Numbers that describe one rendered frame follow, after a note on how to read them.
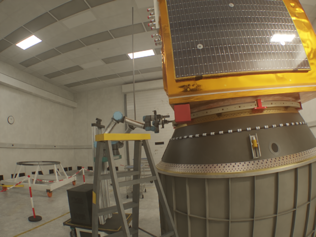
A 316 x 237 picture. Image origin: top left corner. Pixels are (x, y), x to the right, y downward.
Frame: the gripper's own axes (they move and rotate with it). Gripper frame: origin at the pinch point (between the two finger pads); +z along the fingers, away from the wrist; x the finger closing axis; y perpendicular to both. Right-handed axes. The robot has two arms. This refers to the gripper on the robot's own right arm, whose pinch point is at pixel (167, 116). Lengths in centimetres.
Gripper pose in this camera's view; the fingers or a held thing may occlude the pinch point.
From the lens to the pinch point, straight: 221.0
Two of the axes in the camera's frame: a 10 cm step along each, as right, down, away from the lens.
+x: -2.0, -1.4, -9.7
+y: 0.7, 9.9, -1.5
